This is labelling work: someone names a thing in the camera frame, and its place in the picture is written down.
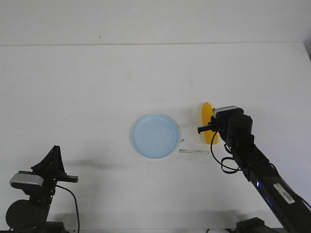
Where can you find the yellow corn cob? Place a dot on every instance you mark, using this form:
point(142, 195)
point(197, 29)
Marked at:
point(210, 137)

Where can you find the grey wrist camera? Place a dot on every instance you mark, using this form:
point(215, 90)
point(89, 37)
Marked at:
point(226, 111)
point(26, 179)

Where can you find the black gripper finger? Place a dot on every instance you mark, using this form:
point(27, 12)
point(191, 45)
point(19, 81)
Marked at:
point(205, 128)
point(51, 165)

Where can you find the light blue round plate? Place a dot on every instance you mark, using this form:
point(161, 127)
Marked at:
point(155, 136)

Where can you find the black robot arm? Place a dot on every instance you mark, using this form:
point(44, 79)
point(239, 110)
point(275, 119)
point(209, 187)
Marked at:
point(26, 216)
point(235, 129)

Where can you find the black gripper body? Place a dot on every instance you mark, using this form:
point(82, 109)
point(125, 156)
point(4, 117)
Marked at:
point(45, 192)
point(219, 123)

